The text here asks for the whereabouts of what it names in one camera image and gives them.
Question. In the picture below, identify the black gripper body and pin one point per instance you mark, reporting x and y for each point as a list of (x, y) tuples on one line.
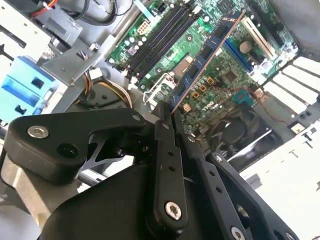
[(112, 212)]

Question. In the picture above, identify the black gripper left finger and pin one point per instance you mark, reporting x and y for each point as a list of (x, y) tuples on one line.
[(50, 150)]

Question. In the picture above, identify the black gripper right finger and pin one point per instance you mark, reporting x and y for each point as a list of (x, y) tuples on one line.
[(225, 190)]

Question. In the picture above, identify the blue RAM stick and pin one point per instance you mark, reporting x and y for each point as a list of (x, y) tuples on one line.
[(207, 52)]

